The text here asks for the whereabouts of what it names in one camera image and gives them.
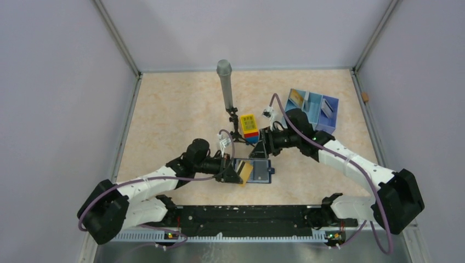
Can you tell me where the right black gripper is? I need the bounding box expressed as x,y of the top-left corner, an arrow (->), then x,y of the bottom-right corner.
249,125 -> 300,159

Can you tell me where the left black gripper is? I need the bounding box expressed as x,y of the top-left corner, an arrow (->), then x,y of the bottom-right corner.
194,152 -> 243,184

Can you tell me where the gold credit card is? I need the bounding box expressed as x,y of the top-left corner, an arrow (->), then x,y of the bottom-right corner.
238,161 -> 253,186
288,89 -> 304,107
235,161 -> 246,175

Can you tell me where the black credit card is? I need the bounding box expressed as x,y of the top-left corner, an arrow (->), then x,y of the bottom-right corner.
253,161 -> 268,181
303,92 -> 310,111

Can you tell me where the dark blue card holder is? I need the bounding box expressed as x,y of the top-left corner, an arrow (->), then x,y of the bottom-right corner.
234,158 -> 275,184

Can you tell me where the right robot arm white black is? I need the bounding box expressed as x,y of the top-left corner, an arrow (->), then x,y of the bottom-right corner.
249,108 -> 425,235

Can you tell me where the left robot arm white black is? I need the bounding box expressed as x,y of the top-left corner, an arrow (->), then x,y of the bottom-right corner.
77,139 -> 246,244

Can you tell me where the silver credit card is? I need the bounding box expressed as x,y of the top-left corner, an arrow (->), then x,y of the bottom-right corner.
321,99 -> 334,119

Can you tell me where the yellow red blue toy block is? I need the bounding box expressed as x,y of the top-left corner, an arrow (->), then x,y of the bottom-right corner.
240,114 -> 260,144

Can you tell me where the black tripod stand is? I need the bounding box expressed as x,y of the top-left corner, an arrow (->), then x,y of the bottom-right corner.
226,107 -> 255,146

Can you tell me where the light blue drawer middle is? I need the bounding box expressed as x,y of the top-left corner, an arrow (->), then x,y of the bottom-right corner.
307,92 -> 323,130

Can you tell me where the light blue drawer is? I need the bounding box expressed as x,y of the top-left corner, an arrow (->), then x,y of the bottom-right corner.
307,92 -> 323,130
285,88 -> 310,115

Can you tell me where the light blue drawer left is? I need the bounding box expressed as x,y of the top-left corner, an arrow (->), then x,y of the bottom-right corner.
285,88 -> 310,115

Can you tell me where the purple drawer right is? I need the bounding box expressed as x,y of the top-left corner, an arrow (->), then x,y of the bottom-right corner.
316,95 -> 339,134

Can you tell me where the grey microphone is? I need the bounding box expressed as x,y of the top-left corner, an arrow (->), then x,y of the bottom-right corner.
217,59 -> 234,110

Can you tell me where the small wooden knob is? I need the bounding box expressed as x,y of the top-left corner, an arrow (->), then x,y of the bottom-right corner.
361,92 -> 369,103

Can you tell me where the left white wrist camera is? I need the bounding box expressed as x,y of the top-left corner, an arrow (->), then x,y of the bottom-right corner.
217,133 -> 232,156

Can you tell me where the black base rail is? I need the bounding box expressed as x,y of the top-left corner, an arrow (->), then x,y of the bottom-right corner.
141,205 -> 359,238

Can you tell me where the white cable duct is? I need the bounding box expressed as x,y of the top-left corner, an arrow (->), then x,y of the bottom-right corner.
111,230 -> 327,243

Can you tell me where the aluminium frame front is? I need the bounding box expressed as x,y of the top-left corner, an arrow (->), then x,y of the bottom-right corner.
81,221 -> 429,262

